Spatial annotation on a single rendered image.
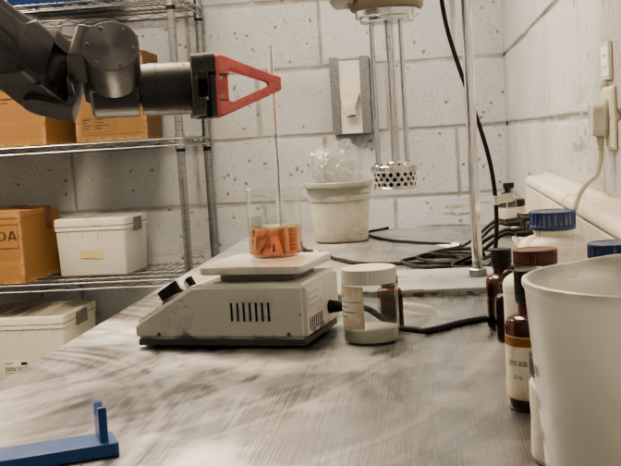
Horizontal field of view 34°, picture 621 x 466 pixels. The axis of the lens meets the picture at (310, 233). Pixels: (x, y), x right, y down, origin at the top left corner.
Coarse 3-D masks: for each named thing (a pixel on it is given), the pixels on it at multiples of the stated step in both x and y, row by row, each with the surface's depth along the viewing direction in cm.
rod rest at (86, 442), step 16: (96, 400) 76; (96, 416) 75; (96, 432) 76; (0, 448) 74; (16, 448) 74; (32, 448) 74; (48, 448) 73; (64, 448) 73; (80, 448) 73; (96, 448) 73; (112, 448) 74; (0, 464) 71; (16, 464) 72; (32, 464) 72; (48, 464) 72
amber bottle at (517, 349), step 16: (528, 272) 78; (512, 320) 79; (512, 336) 79; (528, 336) 78; (512, 352) 79; (528, 352) 78; (512, 368) 79; (528, 368) 78; (512, 384) 79; (528, 384) 78; (512, 400) 80; (528, 400) 79
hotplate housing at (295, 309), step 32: (192, 288) 111; (224, 288) 109; (256, 288) 108; (288, 288) 107; (320, 288) 112; (160, 320) 112; (192, 320) 111; (224, 320) 109; (256, 320) 108; (288, 320) 107; (320, 320) 111
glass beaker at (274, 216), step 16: (256, 192) 111; (272, 192) 111; (288, 192) 112; (256, 208) 112; (272, 208) 111; (288, 208) 112; (256, 224) 112; (272, 224) 111; (288, 224) 112; (256, 240) 112; (272, 240) 112; (288, 240) 112; (256, 256) 113; (272, 256) 112; (288, 256) 112
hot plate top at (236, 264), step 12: (312, 252) 118; (324, 252) 117; (216, 264) 112; (228, 264) 111; (240, 264) 111; (252, 264) 110; (264, 264) 109; (276, 264) 109; (288, 264) 108; (300, 264) 108; (312, 264) 111
